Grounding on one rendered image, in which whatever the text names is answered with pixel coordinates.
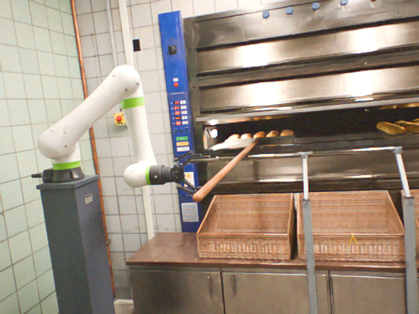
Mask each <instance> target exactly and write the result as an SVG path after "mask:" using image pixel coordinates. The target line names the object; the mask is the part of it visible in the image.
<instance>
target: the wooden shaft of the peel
mask: <svg viewBox="0 0 419 314"><path fill-rule="evenodd" d="M259 140H260V139H259V138H256V140H254V142H252V143H251V144H250V145H249V146H248V147H247V148H246V149H244V150H243V151H241V153H240V154H239V155H238V156H237V157H235V159H233V160H232V161H231V162H229V164H228V165H227V166H226V167H225V168H223V169H222V170H220V172H219V173H218V174H217V175H216V176H214V177H213V178H212V179H211V180H210V181H208V183H207V184H206V185H205V186H203V187H202V188H201V189H200V190H199V191H198V192H197V193H196V194H195V195H193V197H192V200H193V201H195V203H199V201H201V200H202V199H203V198H205V197H206V196H207V195H208V193H209V191H210V190H211V189H212V188H214V187H215V186H216V185H217V184H218V183H219V181H220V180H221V179H222V178H224V177H225V176H226V175H227V174H228V173H229V171H230V170H231V169H232V168H234V167H235V166H236V165H237V164H238V162H239V161H240V160H241V159H242V158H243V157H244V156H245V155H246V154H247V153H248V152H249V151H250V150H251V149H252V148H253V147H254V146H255V145H256V144H257V143H258V142H259Z"/></svg>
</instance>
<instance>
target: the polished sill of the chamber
mask: <svg viewBox="0 0 419 314"><path fill-rule="evenodd" d="M408 143H419V135H415V136H403V137H383V138H371V139H349V140H338V141H318V142H306V143H296V144H285V145H265V146H254V147H253V148H252V149H251V150H250V151H249V152H248V153H258V152H270V151H282V150H304V149H316V148H338V147H362V146H374V145H397V144H408ZM246 148H247V147H232V148H211V149H206V150H205V153H206V156H212V155H225V154H240V153H241V151H243V150H244V149H246Z"/></svg>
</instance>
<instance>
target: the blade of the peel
mask: <svg viewBox="0 0 419 314"><path fill-rule="evenodd" d="M295 135H296V134H293V135H284V136H275V137H261V141H266V140H276V139H294V138H295ZM254 140H256V138H246V139H227V140H226V144H227V143H236V142H246V141H254Z"/></svg>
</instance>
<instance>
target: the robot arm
mask: <svg viewBox="0 0 419 314"><path fill-rule="evenodd" d="M117 103H120V106H121V108H122V112H123V115H124V119H125V121H126V125H127V128H128V129H129V132H130V137H131V140H132V146H133V150H134V159H135V164H134V165H130V166H129V167H127V168H126V169H125V170H124V175H123V177H124V182H125V183H126V184H127V185H128V186H130V187H132V188H139V187H142V186H152V185H165V184H166V183H173V182H175V183H177V187H176V189H178V190H182V191H185V192H187V193H188V194H190V195H195V194H196V193H197V192H198V191H199V190H200V189H201V188H202V187H203V186H198V187H195V186H193V185H192V184H191V183H190V182H189V181H188V180H187V179H186V178H185V177H186V176H185V169H183V168H184V167H185V166H186V165H187V164H188V163H189V161H190V160H191V159H192V158H193V159H200V158H210V156H202V155H201V154H193V151H192V150H190V151H188V152H187V153H186V154H184V155H182V156H180V157H179V158H176V159H173V160H172V161H173V164H175V165H174V166H165V165H157V162H156V159H155V157H154V154H153V150H152V146H151V140H150V137H149V130H148V125H147V112H145V102H144V97H143V88H142V84H141V79H140V77H139V73H137V71H136V70H135V69H134V68H133V67H132V66H130V65H119V66H117V67H115V69H114V70H113V71H112V73H110V74H109V75H108V77H107V78H106V79H105V80H104V82H103V83H101V84H100V85H99V86H98V88H97V89H96V90H95V91H94V92H92V93H91V94H90V95H89V96H88V98H87V99H86V100H84V101H83V102H82V103H81V104H80V105H79V106H78V107H77V108H76V109H74V110H73V111H72V112H70V113H69V114H67V115H66V117H65V118H63V119H62V120H60V121H59V122H57V123H55V125H54V126H52V127H50V128H49V129H47V130H46V131H44V132H43V133H42V134H41V135H40V136H39V138H38V142H37V146H38V149H39V151H40V153H41V154H42V155H43V156H45V157H46V158H50V162H51V165H52V166H53V167H51V168H48V169H44V170H43V172H42V173H35V174H32V175H31V177H32V178H42V182H43V183H49V182H52V183H70V182H74V181H78V180H81V179H83V178H86V175H85V174H84V173H83V172H82V169H81V155H80V150H79V139H80V138H81V137H82V136H83V135H84V134H85V133H86V132H87V131H88V130H89V129H90V128H91V127H92V126H93V125H94V124H95V123H96V122H97V121H98V120H99V119H100V118H102V117H103V116H104V115H105V113H107V112H108V111H109V110H111V109H112V108H113V107H114V106H116V105H117ZM188 155H191V156H190V157H189V158H188V159H187V160H186V161H185V162H183V164H182V165H181V166H179V165H178V164H177V163H178V162H179V160H181V159H183V158H185V157H186V156H188ZM179 182H182V183H183V184H185V185H187V186H188V187H189V188H191V189H192V190H191V189H189V188H186V187H184V186H181V185H180V184H179ZM193 190H194V191H193Z"/></svg>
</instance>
